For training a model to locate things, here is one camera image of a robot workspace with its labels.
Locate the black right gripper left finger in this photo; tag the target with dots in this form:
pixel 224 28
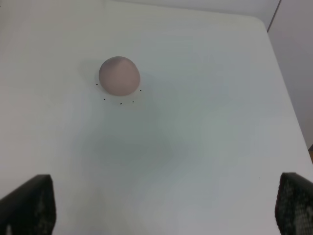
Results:
pixel 30 209

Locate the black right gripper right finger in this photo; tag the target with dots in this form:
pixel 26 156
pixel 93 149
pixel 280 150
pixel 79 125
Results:
pixel 294 205

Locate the pink peach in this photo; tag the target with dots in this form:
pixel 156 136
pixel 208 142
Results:
pixel 119 76

